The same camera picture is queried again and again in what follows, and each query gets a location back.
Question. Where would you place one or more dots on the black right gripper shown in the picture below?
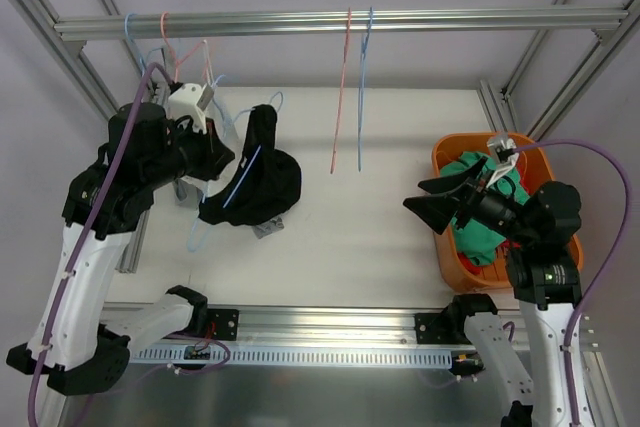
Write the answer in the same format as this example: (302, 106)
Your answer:
(468, 201)

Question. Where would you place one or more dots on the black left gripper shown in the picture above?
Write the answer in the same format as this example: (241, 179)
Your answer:
(208, 151)

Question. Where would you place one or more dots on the green tank top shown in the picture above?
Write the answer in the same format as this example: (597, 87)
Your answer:
(476, 240)

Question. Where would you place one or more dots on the red tank top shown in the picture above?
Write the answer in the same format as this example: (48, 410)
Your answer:
(477, 267)

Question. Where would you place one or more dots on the black tank top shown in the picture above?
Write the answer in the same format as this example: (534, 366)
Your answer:
(266, 183)

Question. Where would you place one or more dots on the pink hanger of white top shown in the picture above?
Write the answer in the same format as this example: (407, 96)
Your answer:
(178, 58)

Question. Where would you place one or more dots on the pink hanger of green top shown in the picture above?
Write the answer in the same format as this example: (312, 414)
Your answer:
(341, 91)

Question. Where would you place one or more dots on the white tank top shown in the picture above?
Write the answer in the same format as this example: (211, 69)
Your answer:
(214, 85)

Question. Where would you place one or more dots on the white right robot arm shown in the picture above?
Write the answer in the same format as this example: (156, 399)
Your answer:
(545, 282)

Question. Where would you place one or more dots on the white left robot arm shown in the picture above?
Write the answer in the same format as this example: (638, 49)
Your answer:
(147, 149)

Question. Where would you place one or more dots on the grey tank top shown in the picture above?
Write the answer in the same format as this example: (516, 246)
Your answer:
(189, 196)

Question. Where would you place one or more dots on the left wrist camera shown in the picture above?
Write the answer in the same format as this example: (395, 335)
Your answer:
(191, 100)

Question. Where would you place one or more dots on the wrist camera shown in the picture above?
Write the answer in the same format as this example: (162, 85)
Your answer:
(191, 100)
(502, 150)

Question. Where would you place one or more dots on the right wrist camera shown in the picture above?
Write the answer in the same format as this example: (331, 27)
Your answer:
(502, 150)

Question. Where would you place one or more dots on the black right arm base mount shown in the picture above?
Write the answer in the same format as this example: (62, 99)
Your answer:
(433, 328)

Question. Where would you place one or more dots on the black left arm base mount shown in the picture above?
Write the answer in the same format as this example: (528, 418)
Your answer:
(222, 324)

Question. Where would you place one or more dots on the aluminium table edge rail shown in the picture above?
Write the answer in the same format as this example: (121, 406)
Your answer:
(331, 327)

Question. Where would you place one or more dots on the white slotted cable duct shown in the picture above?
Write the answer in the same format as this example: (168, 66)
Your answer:
(255, 355)

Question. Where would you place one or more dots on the aluminium hanging rail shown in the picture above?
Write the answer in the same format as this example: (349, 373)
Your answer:
(218, 24)

